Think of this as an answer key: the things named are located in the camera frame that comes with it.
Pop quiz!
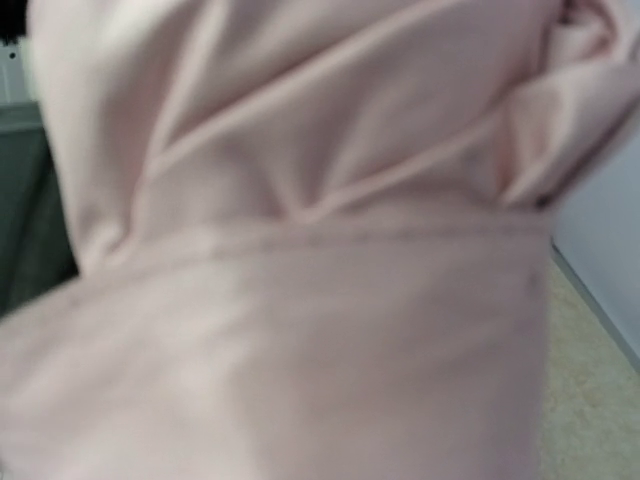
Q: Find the pink folding umbrella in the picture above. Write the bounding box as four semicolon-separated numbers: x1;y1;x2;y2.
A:
1;1;639;479

